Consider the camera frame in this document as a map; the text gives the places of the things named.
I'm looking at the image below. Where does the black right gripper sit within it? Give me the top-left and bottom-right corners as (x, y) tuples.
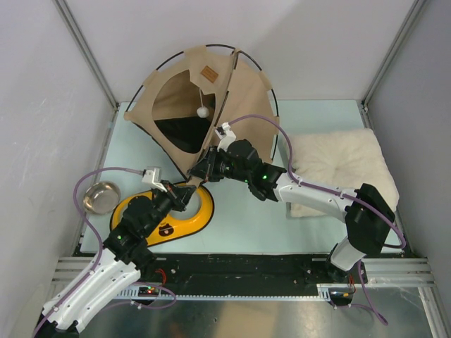
(190, 144), (252, 182)

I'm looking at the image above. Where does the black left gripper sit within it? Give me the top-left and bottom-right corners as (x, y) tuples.
(143, 180), (197, 236)

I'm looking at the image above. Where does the beige fabric pet tent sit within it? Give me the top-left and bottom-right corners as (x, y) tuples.
(125, 45), (281, 187)

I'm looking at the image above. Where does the black tent pole front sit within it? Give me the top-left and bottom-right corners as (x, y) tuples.
(192, 49), (242, 184)

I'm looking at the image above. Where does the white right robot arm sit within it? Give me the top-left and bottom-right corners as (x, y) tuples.
(188, 140), (395, 282)

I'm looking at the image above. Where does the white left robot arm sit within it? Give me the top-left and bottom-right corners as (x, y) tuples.
(32, 181), (197, 337)

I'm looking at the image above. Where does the steel pet bowl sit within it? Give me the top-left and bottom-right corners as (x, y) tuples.
(82, 181), (121, 215)

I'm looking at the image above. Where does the yellow double bowl holder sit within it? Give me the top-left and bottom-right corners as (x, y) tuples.
(109, 186), (215, 247)

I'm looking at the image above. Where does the white pompom toy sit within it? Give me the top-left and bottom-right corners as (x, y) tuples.
(197, 106), (209, 118)

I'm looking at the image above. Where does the small circuit board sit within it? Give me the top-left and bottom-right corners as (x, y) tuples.
(138, 286), (160, 297)

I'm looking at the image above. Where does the cream fluffy cushion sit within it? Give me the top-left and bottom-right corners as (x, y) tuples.
(289, 128), (400, 211)

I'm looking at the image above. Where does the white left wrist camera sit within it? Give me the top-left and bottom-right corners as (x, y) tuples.
(142, 166), (166, 192)

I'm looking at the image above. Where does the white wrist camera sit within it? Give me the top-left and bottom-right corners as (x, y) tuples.
(215, 122), (236, 151)
(142, 166), (166, 192)

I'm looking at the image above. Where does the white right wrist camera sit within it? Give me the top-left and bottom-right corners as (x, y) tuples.
(215, 122), (236, 151)

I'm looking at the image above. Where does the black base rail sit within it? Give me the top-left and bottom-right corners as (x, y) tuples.
(140, 252), (339, 297)

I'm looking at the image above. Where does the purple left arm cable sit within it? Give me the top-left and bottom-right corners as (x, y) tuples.
(33, 166), (177, 337)

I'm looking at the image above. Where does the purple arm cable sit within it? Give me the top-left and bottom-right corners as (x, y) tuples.
(33, 166), (177, 337)
(225, 114), (406, 324)

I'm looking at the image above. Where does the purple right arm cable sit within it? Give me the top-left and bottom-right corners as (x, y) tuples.
(225, 114), (406, 324)

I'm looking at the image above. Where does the left aluminium frame post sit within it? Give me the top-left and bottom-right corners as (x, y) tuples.
(52, 0), (118, 110)

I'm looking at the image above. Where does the aluminium frame post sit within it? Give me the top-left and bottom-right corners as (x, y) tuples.
(362, 0), (429, 105)
(52, 0), (118, 110)

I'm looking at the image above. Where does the right aluminium frame post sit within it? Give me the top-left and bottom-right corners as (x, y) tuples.
(362, 0), (429, 105)

